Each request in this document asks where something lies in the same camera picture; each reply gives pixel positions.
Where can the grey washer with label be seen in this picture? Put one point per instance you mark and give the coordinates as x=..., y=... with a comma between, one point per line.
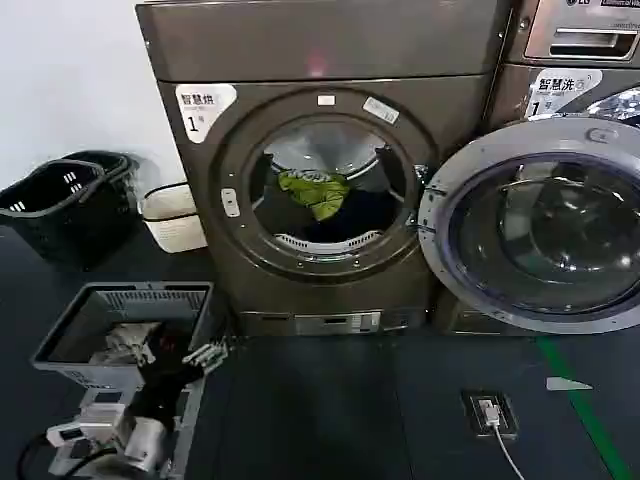
x=510, y=95

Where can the green garment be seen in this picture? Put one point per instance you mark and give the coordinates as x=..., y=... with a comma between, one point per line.
x=320, y=192

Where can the round glass dryer door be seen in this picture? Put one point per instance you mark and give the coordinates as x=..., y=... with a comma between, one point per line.
x=450, y=220

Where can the white grey cloth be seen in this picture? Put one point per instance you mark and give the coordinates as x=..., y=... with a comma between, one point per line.
x=122, y=340

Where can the white floor marker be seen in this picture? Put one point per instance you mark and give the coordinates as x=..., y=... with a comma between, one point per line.
x=565, y=384

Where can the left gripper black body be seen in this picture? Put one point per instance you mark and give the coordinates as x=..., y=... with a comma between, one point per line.
x=157, y=387

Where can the floor power socket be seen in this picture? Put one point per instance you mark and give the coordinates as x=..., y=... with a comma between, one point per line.
x=470, y=420

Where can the dark cloth with red print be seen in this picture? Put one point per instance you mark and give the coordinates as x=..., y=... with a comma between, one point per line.
x=172, y=342

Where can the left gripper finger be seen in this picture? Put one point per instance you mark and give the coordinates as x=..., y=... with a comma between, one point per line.
x=207, y=354
x=146, y=354

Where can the large black plastic basket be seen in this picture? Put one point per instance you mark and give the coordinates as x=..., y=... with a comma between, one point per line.
x=60, y=225

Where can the white laundry basket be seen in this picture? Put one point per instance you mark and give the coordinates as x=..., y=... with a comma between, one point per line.
x=172, y=220

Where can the stacked grey machine with drawer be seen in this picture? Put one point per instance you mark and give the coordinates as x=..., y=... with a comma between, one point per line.
x=575, y=30

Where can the green floor tape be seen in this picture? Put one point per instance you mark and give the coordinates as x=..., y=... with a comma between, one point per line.
x=575, y=400

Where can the dark blue garment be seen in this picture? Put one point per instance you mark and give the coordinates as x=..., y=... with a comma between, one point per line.
x=365, y=215

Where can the white power plug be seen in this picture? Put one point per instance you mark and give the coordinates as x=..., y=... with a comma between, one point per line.
x=488, y=411

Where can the grey plastic laundry basket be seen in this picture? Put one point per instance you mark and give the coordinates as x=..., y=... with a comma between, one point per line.
x=125, y=300

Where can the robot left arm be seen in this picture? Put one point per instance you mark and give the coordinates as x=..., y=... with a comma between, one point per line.
x=142, y=442

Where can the grey front-loading dryer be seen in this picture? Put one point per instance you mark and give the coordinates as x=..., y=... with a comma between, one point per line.
x=320, y=40

